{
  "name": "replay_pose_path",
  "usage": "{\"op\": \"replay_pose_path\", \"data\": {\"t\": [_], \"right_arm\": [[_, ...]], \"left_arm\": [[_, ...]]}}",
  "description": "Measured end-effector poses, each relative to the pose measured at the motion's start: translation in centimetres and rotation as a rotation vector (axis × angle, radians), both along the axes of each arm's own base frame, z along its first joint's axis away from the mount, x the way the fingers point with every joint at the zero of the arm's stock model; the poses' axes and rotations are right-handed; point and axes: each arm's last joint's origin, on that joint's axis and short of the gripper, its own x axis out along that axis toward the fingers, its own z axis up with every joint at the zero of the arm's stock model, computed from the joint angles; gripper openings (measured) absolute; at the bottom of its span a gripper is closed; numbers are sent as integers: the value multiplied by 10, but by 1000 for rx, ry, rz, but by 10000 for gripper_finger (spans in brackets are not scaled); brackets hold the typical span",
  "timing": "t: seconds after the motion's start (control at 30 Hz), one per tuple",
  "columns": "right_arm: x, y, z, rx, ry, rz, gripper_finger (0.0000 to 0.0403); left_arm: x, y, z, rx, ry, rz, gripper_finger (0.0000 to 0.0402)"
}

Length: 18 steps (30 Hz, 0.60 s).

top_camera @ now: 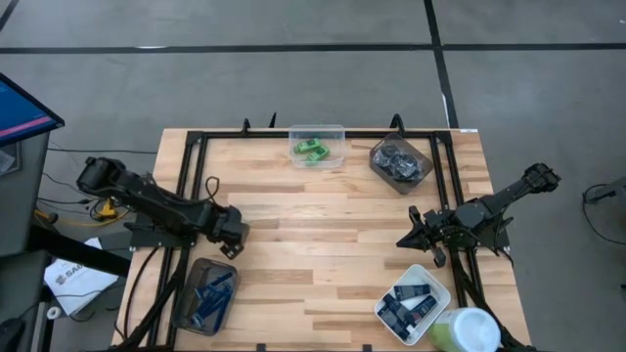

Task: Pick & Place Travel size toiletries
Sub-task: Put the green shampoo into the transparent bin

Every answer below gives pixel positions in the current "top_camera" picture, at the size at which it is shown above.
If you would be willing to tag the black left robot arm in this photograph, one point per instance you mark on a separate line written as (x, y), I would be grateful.
(147, 195)

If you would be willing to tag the white tape roll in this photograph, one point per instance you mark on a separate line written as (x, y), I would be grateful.
(54, 312)

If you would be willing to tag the white printed paper sheet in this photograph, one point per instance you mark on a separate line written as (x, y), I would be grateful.
(73, 288)

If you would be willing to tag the black stand beam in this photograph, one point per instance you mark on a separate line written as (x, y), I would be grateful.
(78, 251)

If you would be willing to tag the clear plastic container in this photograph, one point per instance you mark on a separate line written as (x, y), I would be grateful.
(337, 134)

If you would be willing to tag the grey equipment cart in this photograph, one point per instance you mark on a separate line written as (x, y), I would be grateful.
(19, 195)

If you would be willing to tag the small green bottle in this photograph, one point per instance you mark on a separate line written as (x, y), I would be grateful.
(318, 155)
(307, 145)

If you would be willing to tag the dark translucent plastic container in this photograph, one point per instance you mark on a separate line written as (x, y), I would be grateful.
(420, 183)
(183, 313)

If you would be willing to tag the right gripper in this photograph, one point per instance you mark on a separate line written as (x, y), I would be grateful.
(440, 230)

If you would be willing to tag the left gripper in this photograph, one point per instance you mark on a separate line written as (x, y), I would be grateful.
(230, 225)

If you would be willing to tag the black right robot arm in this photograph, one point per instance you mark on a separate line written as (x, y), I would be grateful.
(499, 200)

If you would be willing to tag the monitor with blue screen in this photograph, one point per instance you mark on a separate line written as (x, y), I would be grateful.
(19, 112)

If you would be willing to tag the black metal table frame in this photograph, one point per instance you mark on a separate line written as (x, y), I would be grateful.
(357, 133)

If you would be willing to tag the green canister with white lid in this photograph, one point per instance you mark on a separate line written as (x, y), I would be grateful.
(469, 330)

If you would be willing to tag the white plastic tray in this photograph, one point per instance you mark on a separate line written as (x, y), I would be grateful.
(435, 283)

